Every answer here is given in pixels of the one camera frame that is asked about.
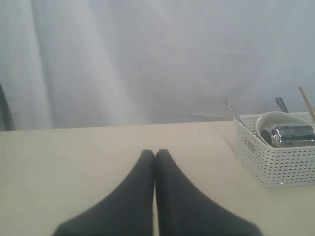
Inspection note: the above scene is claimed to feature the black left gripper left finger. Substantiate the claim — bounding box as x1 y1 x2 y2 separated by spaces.
54 149 155 236

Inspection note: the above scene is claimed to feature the silver metal fork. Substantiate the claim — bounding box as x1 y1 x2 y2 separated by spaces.
275 97 289 113

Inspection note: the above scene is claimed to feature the white ceramic bowl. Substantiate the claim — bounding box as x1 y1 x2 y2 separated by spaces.
255 112 314 147

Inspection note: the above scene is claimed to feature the silver metal knife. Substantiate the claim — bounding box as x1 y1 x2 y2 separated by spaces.
224 100 244 125

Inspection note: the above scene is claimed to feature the white perforated plastic basket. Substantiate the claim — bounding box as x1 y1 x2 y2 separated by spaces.
234 114 315 188

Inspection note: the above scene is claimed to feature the shiny stainless steel cup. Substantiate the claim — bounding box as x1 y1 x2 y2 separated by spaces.
259 125 315 148

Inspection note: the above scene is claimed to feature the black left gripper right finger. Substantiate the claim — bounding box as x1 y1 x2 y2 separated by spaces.
155 149 262 236

